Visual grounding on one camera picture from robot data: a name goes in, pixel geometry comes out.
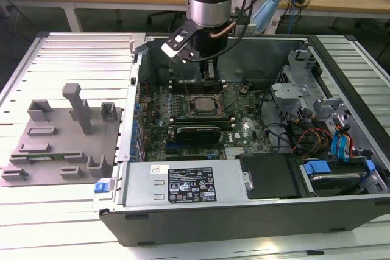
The black open PC case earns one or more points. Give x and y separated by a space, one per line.
213 226

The black RAM slot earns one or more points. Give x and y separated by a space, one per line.
201 123
201 118
189 90
189 84

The blue disk carrier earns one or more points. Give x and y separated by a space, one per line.
317 167

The green RAM stick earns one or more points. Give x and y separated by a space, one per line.
45 158

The round coin battery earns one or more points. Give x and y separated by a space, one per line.
243 90

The grey metal drive cage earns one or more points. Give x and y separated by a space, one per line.
286 89

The blue case latch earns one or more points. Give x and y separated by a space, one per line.
101 187

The grey parts rack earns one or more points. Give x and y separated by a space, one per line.
76 150

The silver CPU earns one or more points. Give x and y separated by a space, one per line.
204 104

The silver chipset heatsink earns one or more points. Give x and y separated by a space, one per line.
234 152

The copper coloured curved tube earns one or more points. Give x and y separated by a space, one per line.
224 30

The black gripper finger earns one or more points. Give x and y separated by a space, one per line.
211 72

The silver power supply unit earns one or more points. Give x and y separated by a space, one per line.
140 181

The black plastic shroud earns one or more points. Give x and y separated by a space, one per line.
268 177

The thin metal locking lever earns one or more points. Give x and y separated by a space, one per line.
186 86
231 103

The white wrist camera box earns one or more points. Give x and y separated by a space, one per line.
170 48

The black cylindrical part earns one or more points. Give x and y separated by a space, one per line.
162 75

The green motherboard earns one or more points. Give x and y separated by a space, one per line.
253 111

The dark hard disk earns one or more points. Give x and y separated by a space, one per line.
335 182

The CPU socket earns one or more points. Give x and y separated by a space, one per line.
191 106

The black graphics card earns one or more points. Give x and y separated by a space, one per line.
198 133

